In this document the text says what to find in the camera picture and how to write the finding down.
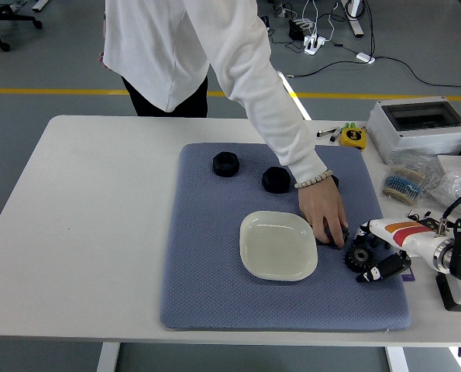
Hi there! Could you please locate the person's left hand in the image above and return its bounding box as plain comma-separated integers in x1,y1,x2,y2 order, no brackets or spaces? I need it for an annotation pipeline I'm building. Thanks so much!
298,178,350,249

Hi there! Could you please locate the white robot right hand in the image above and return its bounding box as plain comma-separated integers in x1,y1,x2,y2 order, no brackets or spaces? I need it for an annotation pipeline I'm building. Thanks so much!
355,218,446,284

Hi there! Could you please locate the small black gear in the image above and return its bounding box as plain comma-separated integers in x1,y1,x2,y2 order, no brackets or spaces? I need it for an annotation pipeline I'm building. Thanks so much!
332,224,351,247

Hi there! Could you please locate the large black gear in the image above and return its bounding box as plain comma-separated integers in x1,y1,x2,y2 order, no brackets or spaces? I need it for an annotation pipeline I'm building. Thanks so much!
343,242,375,274

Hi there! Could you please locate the large black hex nut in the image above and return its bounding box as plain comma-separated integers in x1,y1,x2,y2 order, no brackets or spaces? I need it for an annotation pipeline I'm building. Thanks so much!
212,151,240,178
262,166,292,194

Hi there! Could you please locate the flat white box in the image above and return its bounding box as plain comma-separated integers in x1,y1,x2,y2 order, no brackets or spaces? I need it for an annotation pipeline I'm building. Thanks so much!
435,153,461,175

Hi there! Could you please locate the bag of blue resistors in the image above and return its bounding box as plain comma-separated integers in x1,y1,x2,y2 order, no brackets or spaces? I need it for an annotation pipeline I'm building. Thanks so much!
380,164,428,205

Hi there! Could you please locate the person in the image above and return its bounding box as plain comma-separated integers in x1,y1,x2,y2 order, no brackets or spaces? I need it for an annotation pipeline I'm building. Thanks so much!
98,0,277,118

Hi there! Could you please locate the white square dish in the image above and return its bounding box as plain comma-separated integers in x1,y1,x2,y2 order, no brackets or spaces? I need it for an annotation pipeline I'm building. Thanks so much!
239,210,318,283

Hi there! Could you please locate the clear bag of small parts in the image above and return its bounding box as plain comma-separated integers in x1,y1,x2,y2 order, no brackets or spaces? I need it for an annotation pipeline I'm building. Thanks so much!
429,170,461,206

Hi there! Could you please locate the silver pocket tool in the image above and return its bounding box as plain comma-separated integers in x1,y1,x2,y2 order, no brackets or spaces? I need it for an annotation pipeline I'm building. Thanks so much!
316,126,342,143

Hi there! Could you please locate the yellow tape measure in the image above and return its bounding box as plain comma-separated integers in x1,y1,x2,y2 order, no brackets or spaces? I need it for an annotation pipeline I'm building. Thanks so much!
339,126,366,151

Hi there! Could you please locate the blue-grey textured mat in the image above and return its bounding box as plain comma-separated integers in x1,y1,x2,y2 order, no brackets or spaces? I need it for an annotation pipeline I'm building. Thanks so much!
159,142,412,332

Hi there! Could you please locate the white table leg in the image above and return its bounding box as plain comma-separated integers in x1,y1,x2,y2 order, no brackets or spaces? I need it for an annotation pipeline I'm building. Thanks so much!
384,346,409,372
96,342,121,372

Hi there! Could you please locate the white power strip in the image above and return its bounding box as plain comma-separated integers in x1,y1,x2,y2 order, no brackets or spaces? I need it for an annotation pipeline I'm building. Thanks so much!
303,34,327,55

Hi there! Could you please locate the white desk leg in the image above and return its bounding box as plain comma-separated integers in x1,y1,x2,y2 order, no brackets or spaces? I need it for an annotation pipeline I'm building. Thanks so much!
340,0,366,39

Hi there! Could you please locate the beaded white bracelet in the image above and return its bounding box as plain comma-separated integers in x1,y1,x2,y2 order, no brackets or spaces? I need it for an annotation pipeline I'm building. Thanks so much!
294,169,335,190

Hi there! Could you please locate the grey electrical enclosure box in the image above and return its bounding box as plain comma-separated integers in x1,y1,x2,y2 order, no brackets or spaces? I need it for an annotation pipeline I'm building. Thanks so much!
365,96,461,166

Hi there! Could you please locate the long black floor cable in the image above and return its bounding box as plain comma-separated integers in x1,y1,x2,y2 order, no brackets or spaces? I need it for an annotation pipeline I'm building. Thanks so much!
287,56,461,93

